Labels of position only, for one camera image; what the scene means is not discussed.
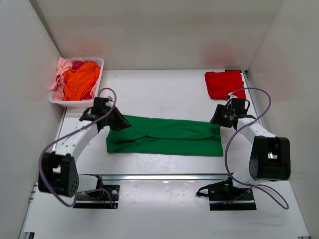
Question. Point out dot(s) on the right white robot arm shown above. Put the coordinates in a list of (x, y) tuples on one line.
[(269, 159)]

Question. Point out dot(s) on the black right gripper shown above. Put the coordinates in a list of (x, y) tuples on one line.
[(217, 117)]

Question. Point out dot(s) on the white plastic basket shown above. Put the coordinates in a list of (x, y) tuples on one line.
[(84, 103)]

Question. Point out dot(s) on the green t shirt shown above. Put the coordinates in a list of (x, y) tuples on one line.
[(166, 136)]

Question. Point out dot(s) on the magenta t shirt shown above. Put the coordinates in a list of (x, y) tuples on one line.
[(77, 65)]

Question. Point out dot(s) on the folded red t shirt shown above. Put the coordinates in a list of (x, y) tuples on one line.
[(220, 84)]

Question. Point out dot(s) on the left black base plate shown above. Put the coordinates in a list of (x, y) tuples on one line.
[(100, 199)]

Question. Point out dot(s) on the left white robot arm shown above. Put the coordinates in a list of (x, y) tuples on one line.
[(58, 172)]

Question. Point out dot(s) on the orange t shirt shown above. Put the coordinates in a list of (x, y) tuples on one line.
[(79, 83)]

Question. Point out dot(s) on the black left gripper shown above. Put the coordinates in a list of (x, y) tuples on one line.
[(122, 122)]

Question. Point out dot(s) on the pink t shirt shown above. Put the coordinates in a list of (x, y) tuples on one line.
[(57, 88)]

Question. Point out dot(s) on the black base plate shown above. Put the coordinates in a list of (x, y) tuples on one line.
[(100, 199), (223, 196)]

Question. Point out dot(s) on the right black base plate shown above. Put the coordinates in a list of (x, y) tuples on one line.
[(223, 196)]

